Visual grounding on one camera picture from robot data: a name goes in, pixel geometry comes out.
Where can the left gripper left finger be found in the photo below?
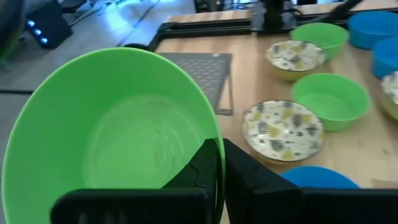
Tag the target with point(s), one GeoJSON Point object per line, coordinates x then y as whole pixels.
{"type": "Point", "coordinates": [199, 177]}

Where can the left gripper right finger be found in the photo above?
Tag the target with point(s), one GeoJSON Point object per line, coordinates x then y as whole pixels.
{"type": "Point", "coordinates": [255, 196]}

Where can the blue plastic mini bowl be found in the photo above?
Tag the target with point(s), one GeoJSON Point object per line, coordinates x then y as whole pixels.
{"type": "Point", "coordinates": [373, 29]}
{"type": "Point", "coordinates": [317, 178]}
{"type": "Point", "coordinates": [387, 59]}

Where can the yellow bowl stack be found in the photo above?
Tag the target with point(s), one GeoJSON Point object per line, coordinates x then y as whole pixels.
{"type": "Point", "coordinates": [280, 130]}

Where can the green plastic mini bowl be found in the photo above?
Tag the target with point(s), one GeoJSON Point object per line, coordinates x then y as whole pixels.
{"type": "Point", "coordinates": [93, 124]}
{"type": "Point", "coordinates": [329, 105]}
{"type": "Point", "coordinates": [323, 34]}

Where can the speckled yellow ceramic mini bowl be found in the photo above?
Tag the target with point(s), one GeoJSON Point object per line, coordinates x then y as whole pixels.
{"type": "Point", "coordinates": [391, 90]}
{"type": "Point", "coordinates": [293, 56]}

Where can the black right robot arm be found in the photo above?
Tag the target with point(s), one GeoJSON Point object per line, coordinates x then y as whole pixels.
{"type": "Point", "coordinates": [273, 15]}

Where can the small grey metal table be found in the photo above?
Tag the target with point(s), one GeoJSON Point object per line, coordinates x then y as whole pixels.
{"type": "Point", "coordinates": [202, 71]}

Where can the black box with blue lights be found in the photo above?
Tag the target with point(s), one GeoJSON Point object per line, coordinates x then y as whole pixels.
{"type": "Point", "coordinates": [49, 28]}

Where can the dark rounded object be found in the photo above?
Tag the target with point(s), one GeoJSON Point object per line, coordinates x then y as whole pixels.
{"type": "Point", "coordinates": [9, 28]}

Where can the black frame clamp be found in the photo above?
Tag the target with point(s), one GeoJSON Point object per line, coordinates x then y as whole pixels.
{"type": "Point", "coordinates": [136, 46]}

